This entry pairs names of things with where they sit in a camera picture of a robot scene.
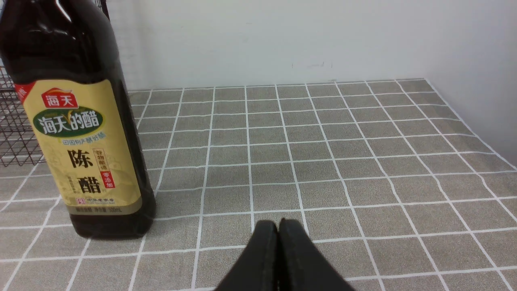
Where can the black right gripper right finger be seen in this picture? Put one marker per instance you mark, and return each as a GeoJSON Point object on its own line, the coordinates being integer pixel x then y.
{"type": "Point", "coordinates": [301, 266]}

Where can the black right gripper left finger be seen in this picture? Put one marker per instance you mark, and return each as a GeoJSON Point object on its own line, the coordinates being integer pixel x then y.
{"type": "Point", "coordinates": [254, 270]}

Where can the dark vinegar bottle yellow label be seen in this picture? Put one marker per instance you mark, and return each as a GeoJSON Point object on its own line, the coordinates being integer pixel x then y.
{"type": "Point", "coordinates": [107, 194]}

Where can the grey checked tablecloth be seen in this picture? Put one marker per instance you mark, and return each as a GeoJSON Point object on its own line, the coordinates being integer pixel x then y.
{"type": "Point", "coordinates": [390, 184]}

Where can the black wire mesh shelf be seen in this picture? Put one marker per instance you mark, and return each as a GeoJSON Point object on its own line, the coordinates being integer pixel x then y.
{"type": "Point", "coordinates": [12, 129]}

